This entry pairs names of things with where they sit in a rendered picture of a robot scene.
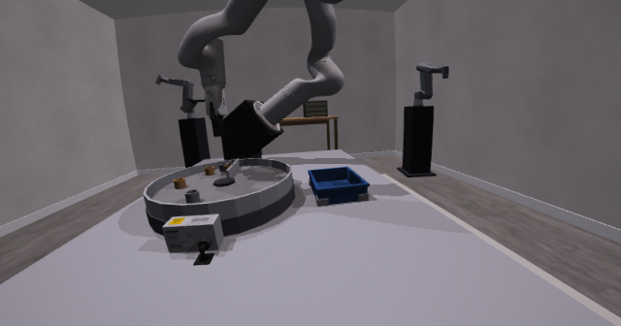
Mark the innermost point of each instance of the blue shallow tray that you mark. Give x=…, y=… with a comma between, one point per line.
x=337, y=186

